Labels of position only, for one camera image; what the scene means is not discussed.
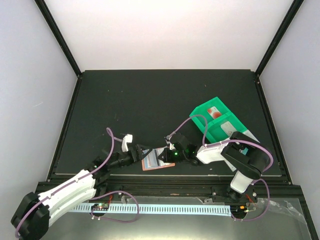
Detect pink leather card holder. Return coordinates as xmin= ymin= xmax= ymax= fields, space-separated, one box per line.
xmin=141 ymin=147 xmax=176 ymax=171

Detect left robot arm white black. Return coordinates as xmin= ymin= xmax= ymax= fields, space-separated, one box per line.
xmin=10 ymin=144 xmax=153 ymax=240

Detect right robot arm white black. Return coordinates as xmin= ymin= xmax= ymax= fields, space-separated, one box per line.
xmin=156 ymin=131 xmax=274 ymax=203

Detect red circle card in bin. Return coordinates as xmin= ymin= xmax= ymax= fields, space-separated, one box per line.
xmin=207 ymin=106 xmax=222 ymax=120

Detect white VIP card in bin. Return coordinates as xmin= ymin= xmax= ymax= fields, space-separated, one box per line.
xmin=220 ymin=121 xmax=237 ymax=137

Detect teal cards in clear bin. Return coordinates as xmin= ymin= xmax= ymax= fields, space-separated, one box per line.
xmin=241 ymin=148 xmax=249 ymax=155

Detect green bin far compartment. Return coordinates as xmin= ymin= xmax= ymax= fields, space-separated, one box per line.
xmin=189 ymin=96 xmax=231 ymax=124

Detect left controller board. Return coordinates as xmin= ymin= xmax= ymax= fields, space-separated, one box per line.
xmin=91 ymin=203 xmax=109 ymax=212

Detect controller board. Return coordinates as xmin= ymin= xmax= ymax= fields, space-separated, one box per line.
xmin=91 ymin=203 xmax=109 ymax=212
xmin=230 ymin=205 xmax=251 ymax=214

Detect right controller board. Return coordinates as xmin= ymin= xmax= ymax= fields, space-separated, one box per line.
xmin=230 ymin=205 xmax=251 ymax=214

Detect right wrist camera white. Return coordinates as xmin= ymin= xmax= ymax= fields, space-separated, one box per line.
xmin=164 ymin=135 xmax=176 ymax=150

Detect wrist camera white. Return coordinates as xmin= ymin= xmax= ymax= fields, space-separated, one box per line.
xmin=121 ymin=134 xmax=133 ymax=152
xmin=164 ymin=135 xmax=176 ymax=150

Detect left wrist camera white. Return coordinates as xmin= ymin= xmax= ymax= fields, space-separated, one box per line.
xmin=121 ymin=134 xmax=133 ymax=152

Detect black aluminium rail front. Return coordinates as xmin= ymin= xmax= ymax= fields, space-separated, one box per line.
xmin=37 ymin=173 xmax=303 ymax=198

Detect white slotted cable duct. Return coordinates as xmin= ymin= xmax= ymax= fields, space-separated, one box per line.
xmin=69 ymin=203 xmax=231 ymax=217

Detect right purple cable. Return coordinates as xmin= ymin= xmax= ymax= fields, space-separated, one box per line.
xmin=164 ymin=114 xmax=274 ymax=222

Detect left black frame post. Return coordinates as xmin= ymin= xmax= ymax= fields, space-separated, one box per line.
xmin=34 ymin=0 xmax=82 ymax=78

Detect black frame post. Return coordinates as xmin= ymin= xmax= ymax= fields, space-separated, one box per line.
xmin=255 ymin=0 xmax=304 ymax=77
xmin=34 ymin=0 xmax=82 ymax=78

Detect right black frame post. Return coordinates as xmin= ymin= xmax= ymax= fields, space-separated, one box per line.
xmin=255 ymin=0 xmax=304 ymax=77

